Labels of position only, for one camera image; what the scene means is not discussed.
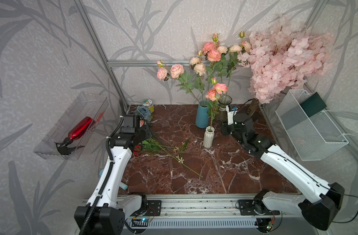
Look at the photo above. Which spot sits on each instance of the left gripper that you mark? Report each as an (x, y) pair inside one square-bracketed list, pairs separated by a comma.
[(148, 132)]

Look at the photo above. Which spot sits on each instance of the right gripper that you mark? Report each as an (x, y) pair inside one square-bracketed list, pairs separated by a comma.
[(224, 129)]

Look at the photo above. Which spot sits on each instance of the coral pink rose stem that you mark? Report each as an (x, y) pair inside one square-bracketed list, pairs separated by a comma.
[(214, 95)]

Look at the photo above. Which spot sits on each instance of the cream pink rose stem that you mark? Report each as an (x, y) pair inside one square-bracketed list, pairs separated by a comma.
[(222, 67)]

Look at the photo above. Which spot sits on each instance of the deep pink rose stem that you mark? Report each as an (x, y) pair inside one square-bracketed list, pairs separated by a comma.
[(213, 56)]

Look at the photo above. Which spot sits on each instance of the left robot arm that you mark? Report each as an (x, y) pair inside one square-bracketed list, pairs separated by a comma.
[(103, 214)]

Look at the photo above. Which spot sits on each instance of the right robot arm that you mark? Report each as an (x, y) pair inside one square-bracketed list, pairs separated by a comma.
[(318, 201)]

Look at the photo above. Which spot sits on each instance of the blue hydrangea flowers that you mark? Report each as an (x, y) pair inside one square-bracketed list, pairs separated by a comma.
[(144, 112)]

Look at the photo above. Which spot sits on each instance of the clear glass vase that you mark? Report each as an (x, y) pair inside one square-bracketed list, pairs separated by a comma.
[(223, 102)]

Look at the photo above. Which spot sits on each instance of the white ribbed vase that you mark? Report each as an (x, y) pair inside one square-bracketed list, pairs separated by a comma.
[(208, 137)]

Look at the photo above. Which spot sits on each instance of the teal ceramic vase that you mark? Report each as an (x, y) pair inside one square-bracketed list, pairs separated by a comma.
[(202, 116)]

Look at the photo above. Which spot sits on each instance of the red rose stem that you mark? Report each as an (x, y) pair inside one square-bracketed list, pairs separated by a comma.
[(153, 146)]

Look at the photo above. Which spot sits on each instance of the tree stand base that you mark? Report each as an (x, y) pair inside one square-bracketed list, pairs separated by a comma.
[(253, 110)]

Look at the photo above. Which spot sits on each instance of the small white daisy sprig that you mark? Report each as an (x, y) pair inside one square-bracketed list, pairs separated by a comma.
[(181, 150)]

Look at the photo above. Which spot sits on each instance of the red spray bottle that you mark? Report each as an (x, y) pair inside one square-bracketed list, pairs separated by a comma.
[(86, 125)]

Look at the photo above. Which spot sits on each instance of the dark green card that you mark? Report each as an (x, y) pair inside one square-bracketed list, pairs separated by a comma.
[(313, 105)]

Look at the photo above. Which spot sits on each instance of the pink cherry blossom tree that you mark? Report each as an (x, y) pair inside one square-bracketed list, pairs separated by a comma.
[(283, 57)]

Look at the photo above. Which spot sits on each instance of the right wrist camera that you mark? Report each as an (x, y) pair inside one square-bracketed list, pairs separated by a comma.
[(231, 112)]

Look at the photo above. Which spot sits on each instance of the clear plastic wall bin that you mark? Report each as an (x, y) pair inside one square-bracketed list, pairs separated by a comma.
[(84, 105)]

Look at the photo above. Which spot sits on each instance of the white wire mesh basket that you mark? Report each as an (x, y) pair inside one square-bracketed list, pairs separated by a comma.
[(314, 138)]

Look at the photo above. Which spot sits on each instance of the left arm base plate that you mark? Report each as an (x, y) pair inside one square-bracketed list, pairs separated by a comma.
[(151, 208)]

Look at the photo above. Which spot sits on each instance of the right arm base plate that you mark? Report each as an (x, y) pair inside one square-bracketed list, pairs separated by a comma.
[(252, 208)]

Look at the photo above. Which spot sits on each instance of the aluminium front rail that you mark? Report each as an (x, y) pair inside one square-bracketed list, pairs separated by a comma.
[(203, 206)]

